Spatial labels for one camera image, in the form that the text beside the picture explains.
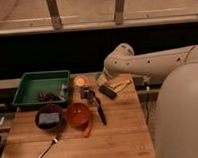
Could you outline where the metal fork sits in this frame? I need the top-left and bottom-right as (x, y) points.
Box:
(36, 137), (59, 158)

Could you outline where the blue sponge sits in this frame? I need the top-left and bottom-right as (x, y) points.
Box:
(38, 113), (60, 126)

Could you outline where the small yellow cup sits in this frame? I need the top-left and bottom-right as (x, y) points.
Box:
(73, 75), (89, 87)

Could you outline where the orange carrot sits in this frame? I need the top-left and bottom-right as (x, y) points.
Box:
(83, 117), (93, 137)

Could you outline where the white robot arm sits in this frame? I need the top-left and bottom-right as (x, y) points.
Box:
(98, 43), (198, 158)

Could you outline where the dark grape bunch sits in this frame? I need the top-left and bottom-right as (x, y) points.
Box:
(36, 92), (59, 102)

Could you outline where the grey cloth in tray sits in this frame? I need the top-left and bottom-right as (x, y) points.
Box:
(58, 84), (67, 100)

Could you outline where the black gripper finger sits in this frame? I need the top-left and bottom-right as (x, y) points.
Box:
(99, 85), (116, 100)

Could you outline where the black handled can opener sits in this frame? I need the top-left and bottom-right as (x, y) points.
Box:
(80, 86), (107, 125)

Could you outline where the dark purple bowl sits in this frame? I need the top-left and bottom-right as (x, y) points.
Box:
(34, 104), (64, 130)

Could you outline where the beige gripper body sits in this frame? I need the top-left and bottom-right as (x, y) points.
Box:
(97, 73), (131, 93)

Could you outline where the orange red bowl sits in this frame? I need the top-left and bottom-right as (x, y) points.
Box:
(64, 102), (91, 128)

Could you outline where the green plastic tray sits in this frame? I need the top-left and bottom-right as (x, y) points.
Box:
(13, 70), (71, 109)

